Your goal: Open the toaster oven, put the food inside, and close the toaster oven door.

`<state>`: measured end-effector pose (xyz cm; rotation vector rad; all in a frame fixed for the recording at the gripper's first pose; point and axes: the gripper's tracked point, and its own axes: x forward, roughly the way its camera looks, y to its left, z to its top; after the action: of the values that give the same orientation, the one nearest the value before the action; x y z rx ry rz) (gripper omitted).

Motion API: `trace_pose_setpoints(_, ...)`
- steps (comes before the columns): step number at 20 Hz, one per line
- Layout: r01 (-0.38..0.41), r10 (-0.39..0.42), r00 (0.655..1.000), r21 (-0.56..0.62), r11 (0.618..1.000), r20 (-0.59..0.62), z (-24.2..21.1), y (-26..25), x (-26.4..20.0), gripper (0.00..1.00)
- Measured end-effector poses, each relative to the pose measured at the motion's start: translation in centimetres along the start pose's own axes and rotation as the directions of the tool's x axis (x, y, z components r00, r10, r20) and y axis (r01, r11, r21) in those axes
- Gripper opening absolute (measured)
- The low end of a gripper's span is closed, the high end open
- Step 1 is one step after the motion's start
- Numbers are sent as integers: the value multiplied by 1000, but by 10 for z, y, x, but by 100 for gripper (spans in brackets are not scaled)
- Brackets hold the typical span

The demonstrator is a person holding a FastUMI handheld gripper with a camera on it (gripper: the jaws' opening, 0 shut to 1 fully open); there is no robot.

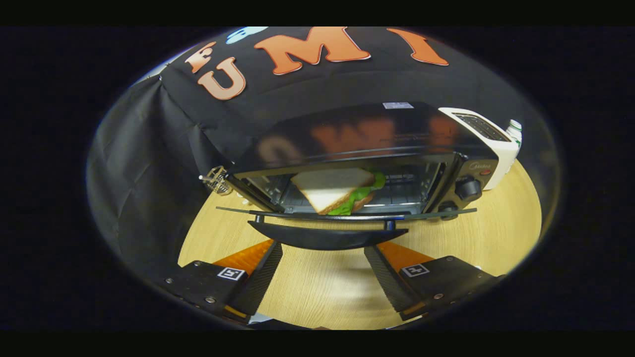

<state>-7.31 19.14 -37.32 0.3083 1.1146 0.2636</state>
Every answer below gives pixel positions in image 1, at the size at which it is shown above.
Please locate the lettuce sandwich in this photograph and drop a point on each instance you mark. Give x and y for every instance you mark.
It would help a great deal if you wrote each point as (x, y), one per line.
(327, 186)

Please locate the plastic bottle with green label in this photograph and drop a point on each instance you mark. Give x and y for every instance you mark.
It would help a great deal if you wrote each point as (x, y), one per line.
(514, 127)

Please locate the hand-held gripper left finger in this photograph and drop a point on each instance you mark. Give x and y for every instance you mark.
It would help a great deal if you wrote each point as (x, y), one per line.
(260, 282)

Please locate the black toaster oven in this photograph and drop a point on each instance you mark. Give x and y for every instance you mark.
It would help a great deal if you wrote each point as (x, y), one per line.
(347, 134)

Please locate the white pop-up toaster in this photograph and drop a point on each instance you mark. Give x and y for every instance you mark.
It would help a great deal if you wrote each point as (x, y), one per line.
(501, 158)

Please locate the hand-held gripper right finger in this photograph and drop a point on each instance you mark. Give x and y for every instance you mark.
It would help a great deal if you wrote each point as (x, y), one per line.
(387, 282)

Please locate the black backdrop cloth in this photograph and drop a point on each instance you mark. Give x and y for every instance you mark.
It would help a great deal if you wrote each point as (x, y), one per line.
(297, 89)

